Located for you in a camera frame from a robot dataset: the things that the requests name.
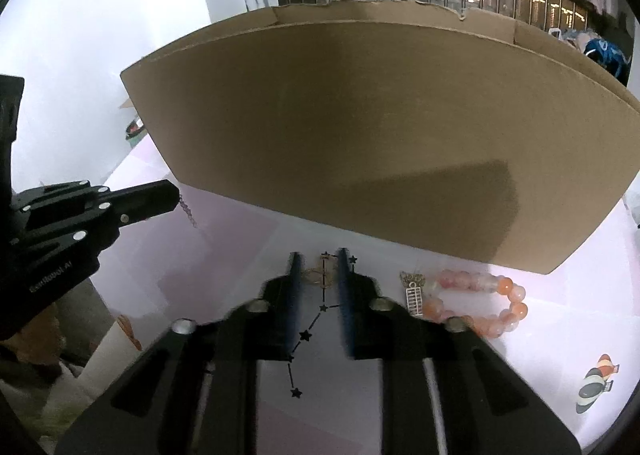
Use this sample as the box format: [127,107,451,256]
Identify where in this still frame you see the pink bead bracelet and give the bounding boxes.
[417,270,530,340]

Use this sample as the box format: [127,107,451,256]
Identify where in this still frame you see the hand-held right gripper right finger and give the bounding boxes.
[336,247,583,455]

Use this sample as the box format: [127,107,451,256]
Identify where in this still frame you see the thin silver chain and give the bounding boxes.
[177,194,200,232]

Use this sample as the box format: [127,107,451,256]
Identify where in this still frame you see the pink printed tablecloth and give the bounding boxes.
[65,147,640,455]

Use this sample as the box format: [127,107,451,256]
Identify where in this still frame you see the black star necklace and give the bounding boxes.
[287,251,359,401]

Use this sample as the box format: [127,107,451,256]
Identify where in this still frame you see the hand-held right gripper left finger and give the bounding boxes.
[55,251,303,455]

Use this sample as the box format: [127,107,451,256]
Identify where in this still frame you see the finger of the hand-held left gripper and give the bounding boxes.
[12,179,181,216]
[20,202,180,257]

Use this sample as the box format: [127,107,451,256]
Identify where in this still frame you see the large brown cardboard box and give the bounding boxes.
[120,0,640,277]

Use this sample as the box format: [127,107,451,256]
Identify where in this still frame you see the gold ring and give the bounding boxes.
[302,267,341,289]

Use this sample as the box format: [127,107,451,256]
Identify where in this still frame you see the gold abacus pendant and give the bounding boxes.
[399,271,427,319]

